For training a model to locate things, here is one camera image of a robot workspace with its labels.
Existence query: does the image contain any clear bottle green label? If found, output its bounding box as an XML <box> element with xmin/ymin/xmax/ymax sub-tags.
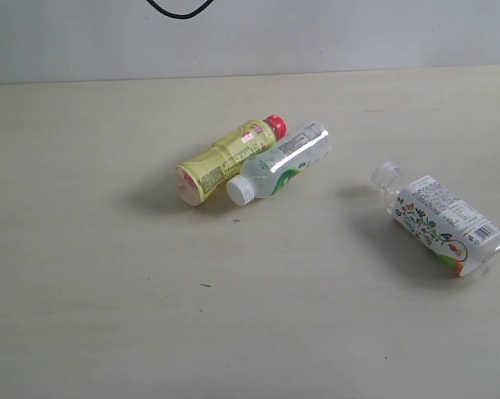
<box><xmin>226</xmin><ymin>121</ymin><xmax>331</xmax><ymax>206</ymax></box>

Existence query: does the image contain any yellow bottle red cap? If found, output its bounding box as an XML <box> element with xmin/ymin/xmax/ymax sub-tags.
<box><xmin>175</xmin><ymin>115</ymin><xmax>287</xmax><ymax>206</ymax></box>

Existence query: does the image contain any clear bottle floral label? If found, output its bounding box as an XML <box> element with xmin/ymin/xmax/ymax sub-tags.
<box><xmin>371</xmin><ymin>161</ymin><xmax>500</xmax><ymax>278</ymax></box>

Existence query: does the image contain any black cable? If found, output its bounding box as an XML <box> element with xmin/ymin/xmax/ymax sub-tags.
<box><xmin>145</xmin><ymin>0</ymin><xmax>214</xmax><ymax>20</ymax></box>

